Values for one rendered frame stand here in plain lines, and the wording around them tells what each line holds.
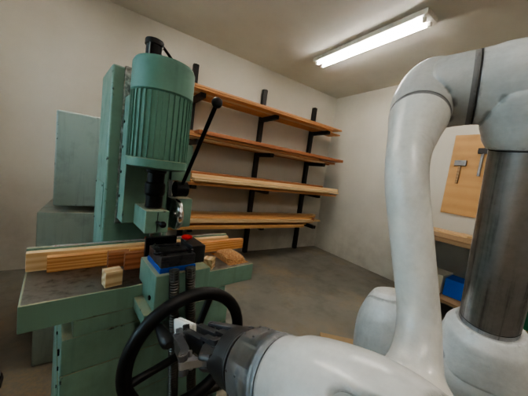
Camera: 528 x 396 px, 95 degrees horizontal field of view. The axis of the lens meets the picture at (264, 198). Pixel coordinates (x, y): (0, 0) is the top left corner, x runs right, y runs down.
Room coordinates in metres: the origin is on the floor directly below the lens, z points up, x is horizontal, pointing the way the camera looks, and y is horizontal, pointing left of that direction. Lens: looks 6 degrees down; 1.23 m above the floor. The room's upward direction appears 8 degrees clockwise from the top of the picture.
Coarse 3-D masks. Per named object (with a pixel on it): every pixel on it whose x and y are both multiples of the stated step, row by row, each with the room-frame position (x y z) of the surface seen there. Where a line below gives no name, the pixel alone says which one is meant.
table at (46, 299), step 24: (216, 264) 0.79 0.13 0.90; (240, 264) 0.82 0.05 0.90; (24, 288) 0.51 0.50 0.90; (48, 288) 0.52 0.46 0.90; (72, 288) 0.54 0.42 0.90; (96, 288) 0.55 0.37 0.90; (120, 288) 0.57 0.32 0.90; (24, 312) 0.46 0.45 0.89; (48, 312) 0.48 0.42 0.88; (72, 312) 0.51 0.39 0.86; (96, 312) 0.54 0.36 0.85; (144, 312) 0.53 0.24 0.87
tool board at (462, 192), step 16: (464, 144) 2.80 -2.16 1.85; (480, 144) 2.69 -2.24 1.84; (464, 160) 2.75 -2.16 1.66; (480, 160) 2.64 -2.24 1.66; (448, 176) 2.88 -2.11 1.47; (464, 176) 2.75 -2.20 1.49; (480, 176) 2.64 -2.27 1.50; (448, 192) 2.85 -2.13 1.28; (464, 192) 2.72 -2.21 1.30; (448, 208) 2.82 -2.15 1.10; (464, 208) 2.70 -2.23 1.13
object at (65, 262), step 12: (216, 240) 0.93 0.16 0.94; (228, 240) 0.95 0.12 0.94; (240, 240) 0.99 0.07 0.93; (84, 252) 0.65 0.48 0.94; (96, 252) 0.66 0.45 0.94; (48, 264) 0.59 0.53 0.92; (60, 264) 0.61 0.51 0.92; (72, 264) 0.63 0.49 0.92; (84, 264) 0.64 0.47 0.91; (96, 264) 0.66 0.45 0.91
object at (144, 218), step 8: (136, 208) 0.79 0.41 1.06; (144, 208) 0.74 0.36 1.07; (152, 208) 0.75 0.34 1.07; (160, 208) 0.77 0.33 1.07; (136, 216) 0.78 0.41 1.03; (144, 216) 0.71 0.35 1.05; (152, 216) 0.72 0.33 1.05; (160, 216) 0.73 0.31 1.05; (168, 216) 0.75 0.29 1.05; (136, 224) 0.77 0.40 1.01; (144, 224) 0.71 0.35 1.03; (152, 224) 0.72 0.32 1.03; (144, 232) 0.71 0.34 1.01; (152, 232) 0.72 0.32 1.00; (160, 232) 0.74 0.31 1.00
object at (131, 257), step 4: (124, 252) 0.67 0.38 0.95; (128, 252) 0.67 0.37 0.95; (132, 252) 0.67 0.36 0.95; (136, 252) 0.68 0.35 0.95; (140, 252) 0.69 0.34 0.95; (124, 256) 0.67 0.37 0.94; (128, 256) 0.67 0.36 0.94; (132, 256) 0.67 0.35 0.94; (136, 256) 0.68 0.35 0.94; (140, 256) 0.69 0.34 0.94; (124, 260) 0.67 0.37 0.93; (128, 260) 0.67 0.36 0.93; (132, 260) 0.67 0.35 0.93; (136, 260) 0.68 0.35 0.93; (140, 260) 0.69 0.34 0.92; (124, 264) 0.66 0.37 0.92; (128, 264) 0.67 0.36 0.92; (132, 264) 0.67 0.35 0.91; (136, 264) 0.68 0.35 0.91; (140, 264) 0.69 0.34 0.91; (124, 268) 0.66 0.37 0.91; (128, 268) 0.67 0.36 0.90; (132, 268) 0.68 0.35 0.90; (136, 268) 0.68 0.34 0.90
